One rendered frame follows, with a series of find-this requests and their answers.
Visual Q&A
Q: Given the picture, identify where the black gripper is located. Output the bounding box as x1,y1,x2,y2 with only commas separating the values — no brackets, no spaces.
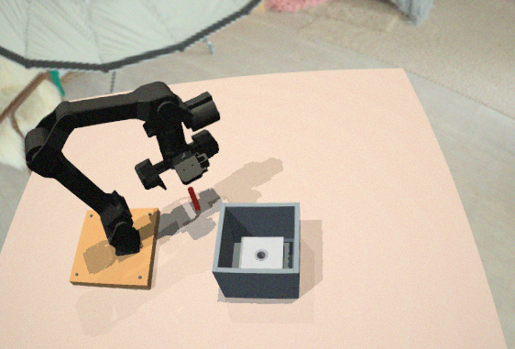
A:
135,129,219,191

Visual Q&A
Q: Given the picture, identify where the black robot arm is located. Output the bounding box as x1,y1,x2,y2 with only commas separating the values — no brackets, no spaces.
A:
25,82,220,256

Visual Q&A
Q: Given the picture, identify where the red peg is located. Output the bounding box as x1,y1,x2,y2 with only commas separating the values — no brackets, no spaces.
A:
188,186,201,210

